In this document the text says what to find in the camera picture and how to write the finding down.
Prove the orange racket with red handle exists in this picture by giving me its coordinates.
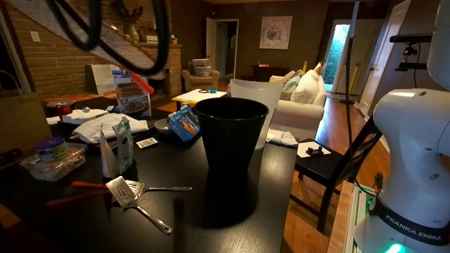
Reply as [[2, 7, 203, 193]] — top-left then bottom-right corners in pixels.
[[9, 0, 172, 96]]

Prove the black plastic bin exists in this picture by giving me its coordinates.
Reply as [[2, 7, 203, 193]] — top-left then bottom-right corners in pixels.
[[193, 96, 270, 190]]

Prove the translucent white bin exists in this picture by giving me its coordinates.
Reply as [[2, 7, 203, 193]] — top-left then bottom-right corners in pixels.
[[228, 78, 286, 152]]

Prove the yellow side table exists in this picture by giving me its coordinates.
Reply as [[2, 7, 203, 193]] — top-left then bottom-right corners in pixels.
[[171, 87, 228, 109]]

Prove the blue snack box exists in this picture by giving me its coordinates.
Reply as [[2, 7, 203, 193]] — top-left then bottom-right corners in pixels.
[[166, 106, 202, 144]]

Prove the beige armchair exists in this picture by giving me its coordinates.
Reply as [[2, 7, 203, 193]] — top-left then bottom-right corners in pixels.
[[182, 57, 223, 93]]

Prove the white cloth on floor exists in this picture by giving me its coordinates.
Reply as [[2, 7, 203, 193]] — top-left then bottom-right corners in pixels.
[[265, 128, 300, 148]]

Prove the small grey bowl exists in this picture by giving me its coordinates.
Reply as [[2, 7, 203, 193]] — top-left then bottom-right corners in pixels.
[[154, 117, 173, 137]]

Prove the white sofa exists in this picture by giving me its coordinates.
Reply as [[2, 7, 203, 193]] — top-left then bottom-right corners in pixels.
[[269, 62, 328, 141]]

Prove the small white card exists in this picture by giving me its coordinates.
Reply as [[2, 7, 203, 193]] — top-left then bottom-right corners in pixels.
[[135, 137, 161, 151]]

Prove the white framed doorway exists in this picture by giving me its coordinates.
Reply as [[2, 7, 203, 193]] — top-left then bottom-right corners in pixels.
[[206, 17, 241, 79]]

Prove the brick fireplace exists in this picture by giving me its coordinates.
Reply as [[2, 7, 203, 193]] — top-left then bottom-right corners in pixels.
[[135, 41, 183, 103]]

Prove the white paper with black object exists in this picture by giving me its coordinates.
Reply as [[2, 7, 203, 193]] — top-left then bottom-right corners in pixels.
[[296, 139, 332, 161]]

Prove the white sofa pillow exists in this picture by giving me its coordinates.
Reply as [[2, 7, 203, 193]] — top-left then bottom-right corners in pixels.
[[290, 69, 327, 107]]

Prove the printed food bag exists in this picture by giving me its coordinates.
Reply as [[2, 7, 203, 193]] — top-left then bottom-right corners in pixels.
[[112, 69, 154, 118]]

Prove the green and white carton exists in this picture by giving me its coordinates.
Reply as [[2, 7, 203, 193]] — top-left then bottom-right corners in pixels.
[[112, 117, 137, 176]]

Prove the black wooden chair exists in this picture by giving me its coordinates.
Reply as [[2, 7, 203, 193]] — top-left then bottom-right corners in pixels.
[[290, 117, 384, 235]]

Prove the metal slotted spatula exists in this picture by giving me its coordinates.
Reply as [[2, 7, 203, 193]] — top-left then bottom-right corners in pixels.
[[105, 176, 175, 236]]

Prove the white paper pouch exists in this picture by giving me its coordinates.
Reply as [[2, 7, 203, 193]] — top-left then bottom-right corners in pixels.
[[99, 125, 120, 180]]

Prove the white board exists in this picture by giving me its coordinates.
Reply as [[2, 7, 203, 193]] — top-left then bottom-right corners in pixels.
[[89, 62, 123, 96]]

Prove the glass exterior door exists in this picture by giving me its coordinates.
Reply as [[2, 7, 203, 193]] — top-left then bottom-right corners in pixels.
[[322, 21, 352, 93]]

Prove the vase with dried plants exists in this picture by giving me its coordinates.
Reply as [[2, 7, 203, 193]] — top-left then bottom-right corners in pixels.
[[112, 0, 145, 44]]

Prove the white flat package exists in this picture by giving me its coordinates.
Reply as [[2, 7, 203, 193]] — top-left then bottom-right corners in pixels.
[[61, 109, 110, 127]]

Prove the wooden bench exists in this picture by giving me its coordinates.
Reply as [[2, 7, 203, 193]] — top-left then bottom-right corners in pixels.
[[40, 90, 119, 113]]

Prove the red stick utensil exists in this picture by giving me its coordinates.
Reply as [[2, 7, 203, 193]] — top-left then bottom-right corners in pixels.
[[45, 189, 113, 208]]

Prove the red bowl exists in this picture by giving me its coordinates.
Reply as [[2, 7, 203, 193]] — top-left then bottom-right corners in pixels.
[[44, 100, 75, 118]]

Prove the blue lidded jar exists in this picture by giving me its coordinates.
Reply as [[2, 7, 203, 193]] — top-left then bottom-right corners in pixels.
[[33, 137, 71, 165]]

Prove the clear plastic food container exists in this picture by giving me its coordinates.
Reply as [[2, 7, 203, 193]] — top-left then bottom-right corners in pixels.
[[19, 142, 89, 183]]

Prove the brown paper bag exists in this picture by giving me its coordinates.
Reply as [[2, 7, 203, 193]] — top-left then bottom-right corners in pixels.
[[0, 69, 54, 156]]

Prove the framed wall picture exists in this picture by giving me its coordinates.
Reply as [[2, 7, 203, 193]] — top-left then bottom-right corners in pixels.
[[259, 14, 294, 51]]

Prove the orange handled utensil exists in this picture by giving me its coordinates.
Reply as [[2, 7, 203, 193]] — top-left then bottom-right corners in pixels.
[[71, 180, 113, 191]]

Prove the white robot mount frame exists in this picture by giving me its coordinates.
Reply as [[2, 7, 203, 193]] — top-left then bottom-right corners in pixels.
[[344, 182, 382, 253]]

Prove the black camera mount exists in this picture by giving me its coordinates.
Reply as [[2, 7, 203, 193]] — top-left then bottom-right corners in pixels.
[[389, 33, 434, 75]]

